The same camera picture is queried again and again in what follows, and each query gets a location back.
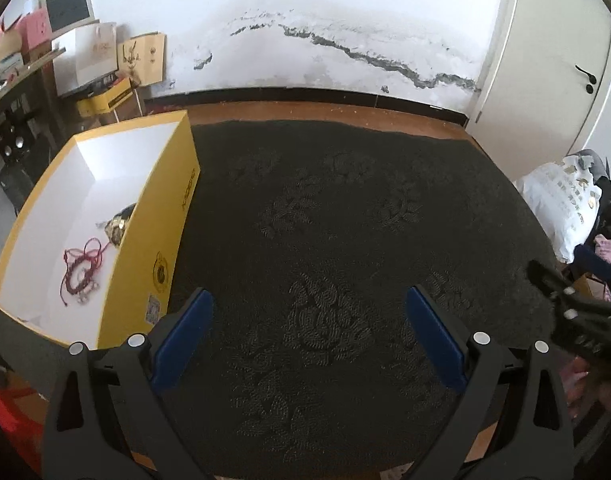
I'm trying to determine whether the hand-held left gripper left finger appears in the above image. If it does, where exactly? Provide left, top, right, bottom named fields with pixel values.
left=43, top=287, right=216, bottom=480

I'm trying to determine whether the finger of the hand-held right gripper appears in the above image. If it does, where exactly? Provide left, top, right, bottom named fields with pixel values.
left=527, top=259, right=576, bottom=306

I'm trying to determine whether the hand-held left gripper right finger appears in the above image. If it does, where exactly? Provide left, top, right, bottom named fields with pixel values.
left=405, top=284, right=577, bottom=480

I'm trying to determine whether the yellow cardboard box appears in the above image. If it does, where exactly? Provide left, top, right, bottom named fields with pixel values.
left=0, top=110, right=201, bottom=351

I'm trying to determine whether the red cord bracelet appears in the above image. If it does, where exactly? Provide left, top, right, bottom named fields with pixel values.
left=60, top=237, right=111, bottom=308

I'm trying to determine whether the gold and black bracelet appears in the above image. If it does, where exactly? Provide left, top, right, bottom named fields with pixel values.
left=96, top=202, right=138, bottom=247

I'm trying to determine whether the white plastic bag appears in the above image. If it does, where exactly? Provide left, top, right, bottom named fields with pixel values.
left=515, top=156, right=603, bottom=263

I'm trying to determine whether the dark patterned mat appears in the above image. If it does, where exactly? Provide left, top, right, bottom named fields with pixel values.
left=103, top=119, right=561, bottom=480

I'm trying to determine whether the red plastic object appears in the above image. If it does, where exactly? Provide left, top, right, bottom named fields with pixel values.
left=0, top=386, right=42, bottom=466

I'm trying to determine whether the white door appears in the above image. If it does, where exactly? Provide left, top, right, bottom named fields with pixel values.
left=473, top=0, right=611, bottom=157

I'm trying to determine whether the flat yellow and black box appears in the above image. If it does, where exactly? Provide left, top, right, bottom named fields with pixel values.
left=76, top=76, right=136, bottom=117

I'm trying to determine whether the black speaker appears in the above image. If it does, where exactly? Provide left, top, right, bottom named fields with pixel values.
left=0, top=119, right=42, bottom=163

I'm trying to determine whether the brown paper bag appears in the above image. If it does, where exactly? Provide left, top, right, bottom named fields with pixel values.
left=116, top=33, right=167, bottom=87

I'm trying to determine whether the white paper bag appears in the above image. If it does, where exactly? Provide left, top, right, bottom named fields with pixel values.
left=52, top=22, right=119, bottom=98

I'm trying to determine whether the pink box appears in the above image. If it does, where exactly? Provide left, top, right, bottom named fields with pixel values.
left=20, top=9, right=54, bottom=63

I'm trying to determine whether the black door handle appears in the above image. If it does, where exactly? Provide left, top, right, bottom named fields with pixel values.
left=574, top=64, right=597, bottom=95

